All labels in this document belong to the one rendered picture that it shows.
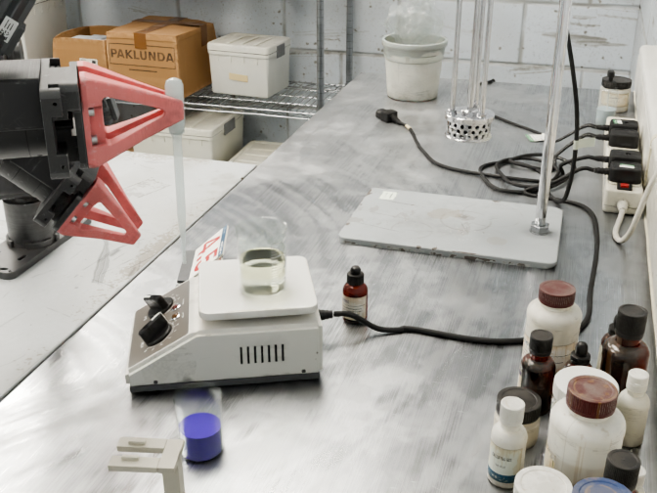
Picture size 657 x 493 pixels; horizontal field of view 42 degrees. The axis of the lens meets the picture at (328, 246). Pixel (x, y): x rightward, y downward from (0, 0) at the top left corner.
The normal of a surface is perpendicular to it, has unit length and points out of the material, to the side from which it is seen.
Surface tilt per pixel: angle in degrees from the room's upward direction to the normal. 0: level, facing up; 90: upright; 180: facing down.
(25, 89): 89
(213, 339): 90
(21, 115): 89
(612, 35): 90
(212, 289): 0
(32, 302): 0
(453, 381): 0
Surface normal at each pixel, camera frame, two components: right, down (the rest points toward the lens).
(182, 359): 0.14, 0.43
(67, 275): 0.00, -0.90
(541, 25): -0.29, 0.41
